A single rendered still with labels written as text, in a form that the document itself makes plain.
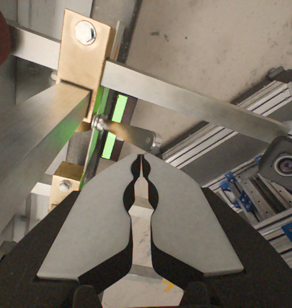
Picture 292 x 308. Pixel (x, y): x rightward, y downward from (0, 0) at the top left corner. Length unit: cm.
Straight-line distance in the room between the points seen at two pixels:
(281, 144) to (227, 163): 96
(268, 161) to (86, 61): 23
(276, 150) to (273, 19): 109
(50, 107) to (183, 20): 101
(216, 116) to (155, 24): 88
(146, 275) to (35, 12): 69
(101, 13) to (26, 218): 69
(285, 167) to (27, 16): 53
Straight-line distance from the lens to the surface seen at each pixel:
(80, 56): 26
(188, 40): 114
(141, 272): 64
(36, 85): 57
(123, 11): 42
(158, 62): 113
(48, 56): 28
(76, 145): 50
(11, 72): 57
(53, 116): 17
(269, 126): 33
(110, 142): 47
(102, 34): 25
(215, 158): 114
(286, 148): 24
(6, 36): 27
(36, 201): 77
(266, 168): 24
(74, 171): 40
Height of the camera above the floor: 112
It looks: 60 degrees down
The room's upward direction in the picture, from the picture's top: 178 degrees clockwise
